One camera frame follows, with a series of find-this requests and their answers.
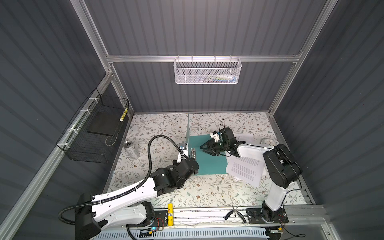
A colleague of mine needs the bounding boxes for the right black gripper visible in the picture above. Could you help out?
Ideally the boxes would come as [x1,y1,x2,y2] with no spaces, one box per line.
[200,139,229,156]

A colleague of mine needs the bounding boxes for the teal paper folder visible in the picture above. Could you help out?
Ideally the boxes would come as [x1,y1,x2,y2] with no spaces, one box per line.
[185,113,229,176]

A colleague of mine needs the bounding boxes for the printed English text sheet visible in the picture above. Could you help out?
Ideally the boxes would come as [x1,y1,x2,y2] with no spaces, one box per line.
[226,156,265,188]

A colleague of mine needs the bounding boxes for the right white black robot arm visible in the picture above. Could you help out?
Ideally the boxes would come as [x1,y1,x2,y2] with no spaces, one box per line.
[200,128,302,224]

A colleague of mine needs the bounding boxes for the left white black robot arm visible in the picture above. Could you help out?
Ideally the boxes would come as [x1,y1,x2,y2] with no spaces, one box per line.
[75,157,199,240]

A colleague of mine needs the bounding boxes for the printed sheet with Chinese heading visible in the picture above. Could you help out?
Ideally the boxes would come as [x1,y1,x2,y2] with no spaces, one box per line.
[237,144,273,161]

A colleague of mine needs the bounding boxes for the silver metal can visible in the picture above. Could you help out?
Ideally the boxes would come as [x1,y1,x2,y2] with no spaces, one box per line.
[123,140,140,159]

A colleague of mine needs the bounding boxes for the yellow glue stick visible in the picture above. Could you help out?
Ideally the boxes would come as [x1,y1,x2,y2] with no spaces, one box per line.
[168,203,174,227]

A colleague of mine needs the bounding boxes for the pens in white basket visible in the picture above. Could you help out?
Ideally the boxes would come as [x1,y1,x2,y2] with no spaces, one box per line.
[199,74,238,84]

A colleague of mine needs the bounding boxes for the yellow marker in black basket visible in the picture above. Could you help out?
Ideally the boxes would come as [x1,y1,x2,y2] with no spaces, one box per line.
[119,108,128,122]

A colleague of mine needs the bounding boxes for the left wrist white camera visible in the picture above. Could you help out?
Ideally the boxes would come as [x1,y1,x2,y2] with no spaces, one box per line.
[178,143,188,151]

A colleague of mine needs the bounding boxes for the wrist white camera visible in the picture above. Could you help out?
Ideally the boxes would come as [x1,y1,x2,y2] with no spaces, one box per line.
[178,143,188,151]
[210,131,221,143]

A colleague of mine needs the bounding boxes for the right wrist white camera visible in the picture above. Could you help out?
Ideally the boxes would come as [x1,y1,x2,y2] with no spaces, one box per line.
[210,131,221,143]

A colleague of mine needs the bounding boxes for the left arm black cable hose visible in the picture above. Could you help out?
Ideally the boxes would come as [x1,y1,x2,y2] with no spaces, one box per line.
[57,134,184,226]

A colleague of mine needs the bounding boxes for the black handled pliers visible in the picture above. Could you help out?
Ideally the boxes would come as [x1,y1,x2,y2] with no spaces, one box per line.
[224,207,247,224]

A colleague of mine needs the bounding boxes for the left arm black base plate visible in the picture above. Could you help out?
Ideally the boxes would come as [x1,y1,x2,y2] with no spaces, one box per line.
[128,210,168,228]

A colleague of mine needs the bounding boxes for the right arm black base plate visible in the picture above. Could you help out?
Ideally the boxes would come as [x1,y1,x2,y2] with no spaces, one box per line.
[246,208,289,225]

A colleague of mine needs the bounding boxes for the white wire mesh basket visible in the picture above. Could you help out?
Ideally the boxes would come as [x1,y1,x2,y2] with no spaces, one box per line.
[173,58,242,85]

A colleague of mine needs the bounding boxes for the black wire mesh basket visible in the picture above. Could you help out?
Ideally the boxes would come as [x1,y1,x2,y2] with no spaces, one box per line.
[57,90,130,164]

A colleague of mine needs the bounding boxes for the white slotted cable duct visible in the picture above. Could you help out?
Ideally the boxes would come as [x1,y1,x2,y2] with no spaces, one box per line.
[91,227,270,240]

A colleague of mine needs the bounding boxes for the aluminium frame rails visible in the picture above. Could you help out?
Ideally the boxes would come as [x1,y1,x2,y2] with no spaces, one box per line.
[1,1,336,240]

